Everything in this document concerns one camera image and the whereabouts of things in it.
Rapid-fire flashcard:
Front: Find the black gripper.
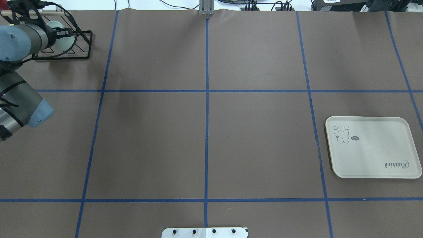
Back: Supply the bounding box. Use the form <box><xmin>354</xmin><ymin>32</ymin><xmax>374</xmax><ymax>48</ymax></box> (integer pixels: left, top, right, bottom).
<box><xmin>45</xmin><ymin>28</ymin><xmax>74</xmax><ymax>45</ymax></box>

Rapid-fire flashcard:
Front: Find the light green plastic cup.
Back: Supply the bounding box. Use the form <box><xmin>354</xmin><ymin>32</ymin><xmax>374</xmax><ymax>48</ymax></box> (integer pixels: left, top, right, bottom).
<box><xmin>46</xmin><ymin>21</ymin><xmax>75</xmax><ymax>53</ymax></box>

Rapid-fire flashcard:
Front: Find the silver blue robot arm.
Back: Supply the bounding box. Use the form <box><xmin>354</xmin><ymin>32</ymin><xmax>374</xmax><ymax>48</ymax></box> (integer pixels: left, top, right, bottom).
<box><xmin>0</xmin><ymin>21</ymin><xmax>73</xmax><ymax>141</ymax></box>

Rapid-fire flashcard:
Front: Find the cream rabbit tray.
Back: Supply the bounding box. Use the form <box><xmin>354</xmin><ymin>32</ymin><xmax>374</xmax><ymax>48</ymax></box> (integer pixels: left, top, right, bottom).
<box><xmin>325</xmin><ymin>116</ymin><xmax>422</xmax><ymax>179</ymax></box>

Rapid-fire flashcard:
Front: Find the black wire cup rack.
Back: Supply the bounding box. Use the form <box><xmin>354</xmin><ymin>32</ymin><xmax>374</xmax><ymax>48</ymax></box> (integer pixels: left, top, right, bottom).
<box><xmin>1</xmin><ymin>10</ymin><xmax>94</xmax><ymax>63</ymax></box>

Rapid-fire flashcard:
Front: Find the aluminium frame post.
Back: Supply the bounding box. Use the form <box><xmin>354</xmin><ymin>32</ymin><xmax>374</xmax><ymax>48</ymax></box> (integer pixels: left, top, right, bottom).
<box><xmin>199</xmin><ymin>0</ymin><xmax>215</xmax><ymax>16</ymax></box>

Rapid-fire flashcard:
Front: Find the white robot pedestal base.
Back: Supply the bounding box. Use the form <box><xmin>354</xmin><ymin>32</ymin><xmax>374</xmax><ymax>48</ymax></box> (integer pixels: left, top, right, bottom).
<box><xmin>161</xmin><ymin>227</ymin><xmax>249</xmax><ymax>238</ymax></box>

